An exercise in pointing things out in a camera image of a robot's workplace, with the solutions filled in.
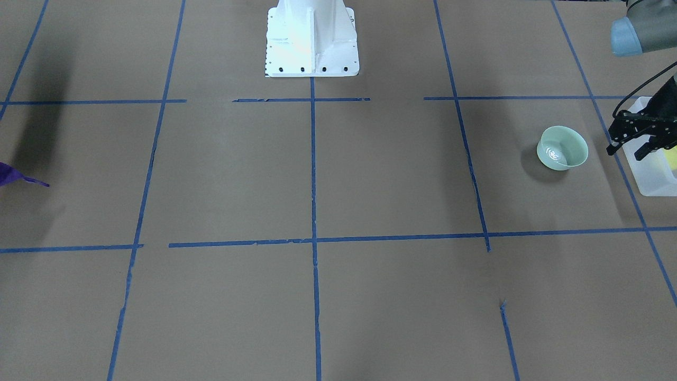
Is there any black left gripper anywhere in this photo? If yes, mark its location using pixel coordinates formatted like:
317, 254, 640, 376
606, 76, 676, 161

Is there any yellow plastic cup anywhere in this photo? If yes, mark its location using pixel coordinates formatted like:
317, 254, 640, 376
657, 147, 677, 172

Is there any purple cloth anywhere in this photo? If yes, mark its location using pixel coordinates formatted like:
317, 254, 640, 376
1, 162, 50, 187

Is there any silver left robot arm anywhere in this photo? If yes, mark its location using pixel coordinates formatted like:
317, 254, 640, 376
606, 1, 676, 161

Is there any clear plastic storage box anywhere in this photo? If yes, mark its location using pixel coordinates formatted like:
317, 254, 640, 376
616, 96, 677, 197

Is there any light green ceramic bowl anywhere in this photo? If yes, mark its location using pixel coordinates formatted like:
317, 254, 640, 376
535, 125, 589, 171

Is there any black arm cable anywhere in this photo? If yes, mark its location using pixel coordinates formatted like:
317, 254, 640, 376
612, 62, 677, 120

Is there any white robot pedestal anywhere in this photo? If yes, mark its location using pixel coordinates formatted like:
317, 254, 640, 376
264, 1, 360, 78

